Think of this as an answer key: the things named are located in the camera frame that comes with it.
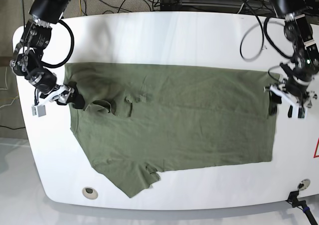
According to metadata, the black clamp with cable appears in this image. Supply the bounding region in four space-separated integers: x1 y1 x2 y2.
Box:
286 191 318 225

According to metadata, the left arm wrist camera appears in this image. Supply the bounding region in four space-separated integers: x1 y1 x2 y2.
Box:
291 106 308 119

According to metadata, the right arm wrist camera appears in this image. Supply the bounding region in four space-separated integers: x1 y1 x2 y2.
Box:
31 105 46 117

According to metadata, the red warning sticker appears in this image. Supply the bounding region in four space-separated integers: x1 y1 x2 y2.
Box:
314 139 319 158

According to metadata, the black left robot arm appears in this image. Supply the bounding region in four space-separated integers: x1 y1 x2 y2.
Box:
213 0 319 118

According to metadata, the right table grommet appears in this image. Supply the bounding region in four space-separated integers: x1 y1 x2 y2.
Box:
297 179 311 191

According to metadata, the table grommet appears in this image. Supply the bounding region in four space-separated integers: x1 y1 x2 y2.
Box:
297 179 311 191
82 187 98 200

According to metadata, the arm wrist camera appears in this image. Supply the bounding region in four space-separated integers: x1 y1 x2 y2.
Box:
291 106 308 119
31 105 46 117

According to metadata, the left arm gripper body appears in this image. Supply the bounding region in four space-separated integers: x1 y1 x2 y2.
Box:
264 83 317 109

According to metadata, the left table grommet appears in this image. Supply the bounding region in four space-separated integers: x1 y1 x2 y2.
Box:
82 187 98 200

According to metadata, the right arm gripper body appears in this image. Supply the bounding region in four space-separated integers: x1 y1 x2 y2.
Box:
35 85 75 106

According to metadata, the olive green T-shirt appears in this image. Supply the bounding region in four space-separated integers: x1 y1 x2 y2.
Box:
64 63 276 198

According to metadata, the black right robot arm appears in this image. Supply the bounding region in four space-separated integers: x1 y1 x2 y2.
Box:
9 0 76 106

